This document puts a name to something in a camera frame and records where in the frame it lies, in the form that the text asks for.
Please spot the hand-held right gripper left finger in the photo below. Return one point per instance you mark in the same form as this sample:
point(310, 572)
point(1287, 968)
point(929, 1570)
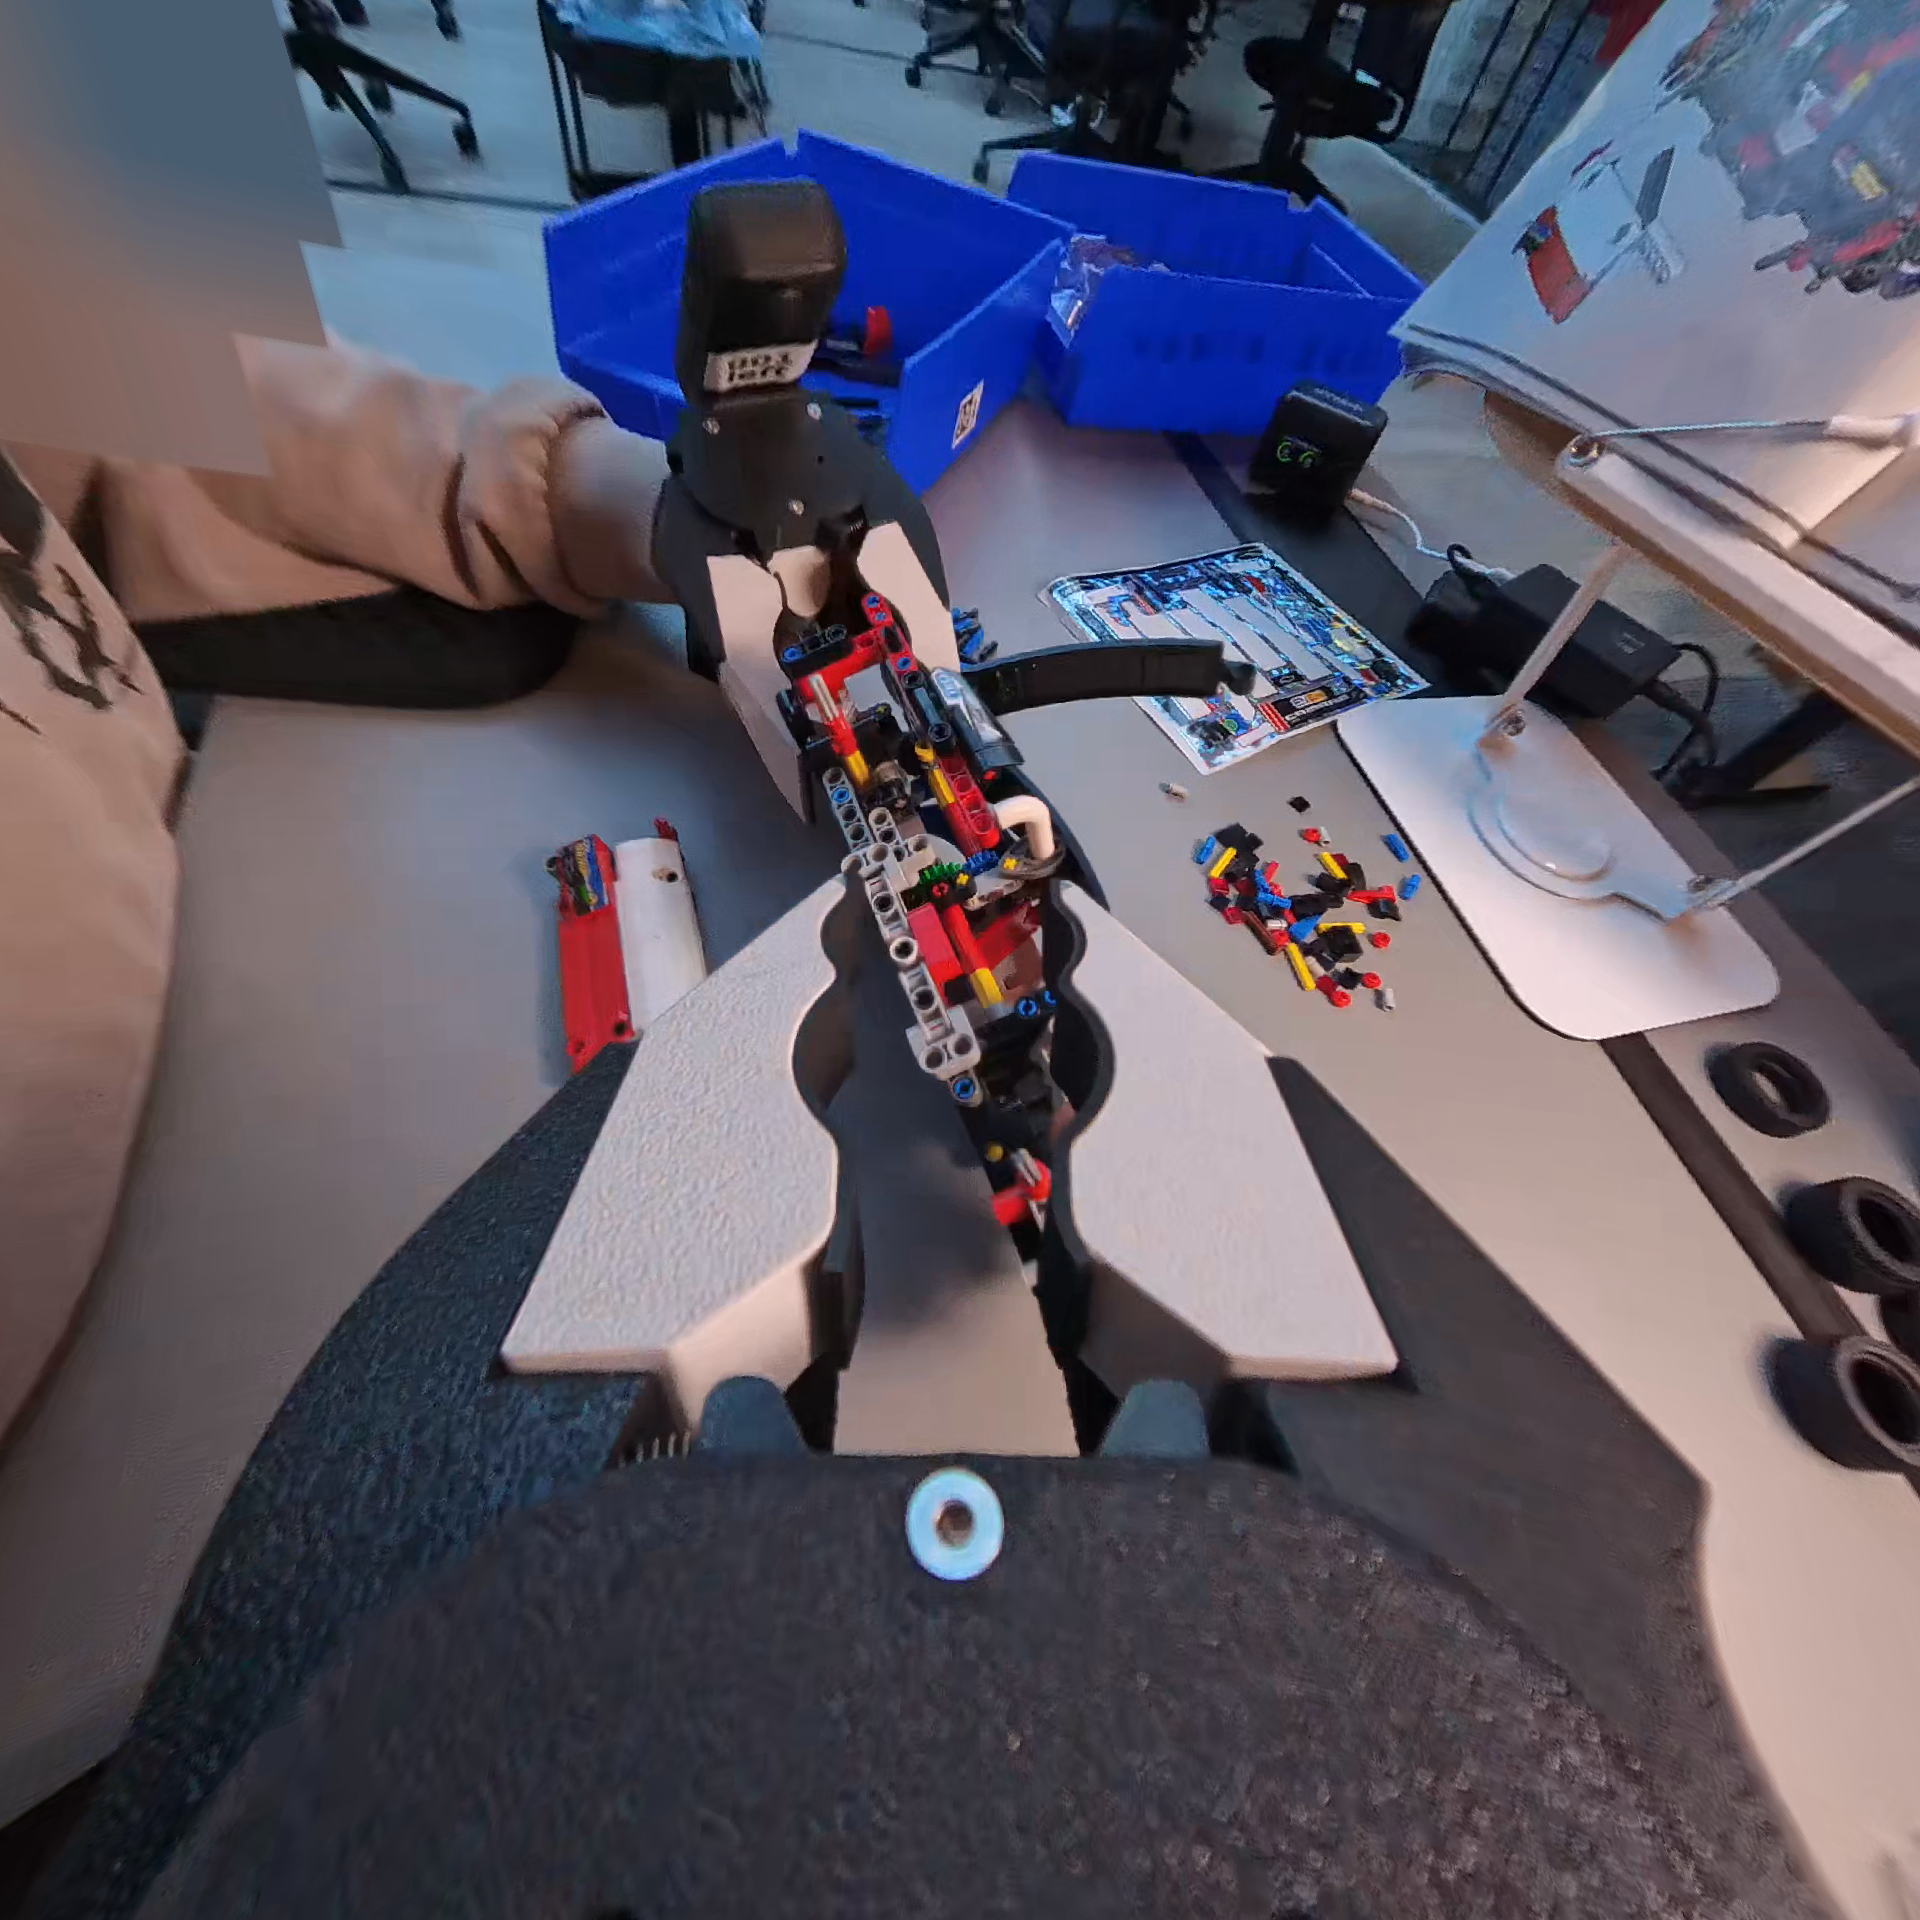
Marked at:
point(689, 1187)

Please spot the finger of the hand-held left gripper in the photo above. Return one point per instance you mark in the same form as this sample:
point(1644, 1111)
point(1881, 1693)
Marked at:
point(909, 578)
point(750, 660)

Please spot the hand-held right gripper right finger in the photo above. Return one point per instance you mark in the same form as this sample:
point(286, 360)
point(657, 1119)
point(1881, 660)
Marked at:
point(1215, 1215)

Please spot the red lego slope piece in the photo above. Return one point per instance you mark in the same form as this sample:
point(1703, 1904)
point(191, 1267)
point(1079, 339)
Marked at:
point(591, 962)

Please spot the lego race car model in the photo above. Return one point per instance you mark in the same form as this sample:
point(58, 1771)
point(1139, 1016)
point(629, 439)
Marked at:
point(933, 900)

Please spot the lego instruction booklet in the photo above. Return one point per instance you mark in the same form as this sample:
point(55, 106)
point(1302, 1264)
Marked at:
point(1696, 228)

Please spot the pile of small lego pieces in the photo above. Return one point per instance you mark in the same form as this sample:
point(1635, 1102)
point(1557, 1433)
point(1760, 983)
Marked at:
point(1303, 915)

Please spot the pile of blue black pins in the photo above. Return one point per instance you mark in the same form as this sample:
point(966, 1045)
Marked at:
point(971, 631)

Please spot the blue parts sorting bin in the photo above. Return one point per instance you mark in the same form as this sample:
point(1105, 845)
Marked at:
point(961, 343)
point(1230, 360)

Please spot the holographic sticker sheet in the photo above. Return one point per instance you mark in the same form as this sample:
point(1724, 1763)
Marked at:
point(1244, 646)

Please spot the black charger block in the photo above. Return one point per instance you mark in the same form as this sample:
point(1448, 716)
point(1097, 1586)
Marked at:
point(1317, 452)

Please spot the white book stand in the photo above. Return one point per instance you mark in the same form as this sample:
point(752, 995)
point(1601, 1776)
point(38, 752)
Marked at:
point(1576, 900)

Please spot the black office chair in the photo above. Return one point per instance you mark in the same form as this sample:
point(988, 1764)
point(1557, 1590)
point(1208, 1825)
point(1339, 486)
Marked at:
point(1336, 90)
point(1096, 76)
point(376, 90)

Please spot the black power adapter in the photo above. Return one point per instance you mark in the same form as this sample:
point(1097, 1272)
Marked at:
point(1560, 638)

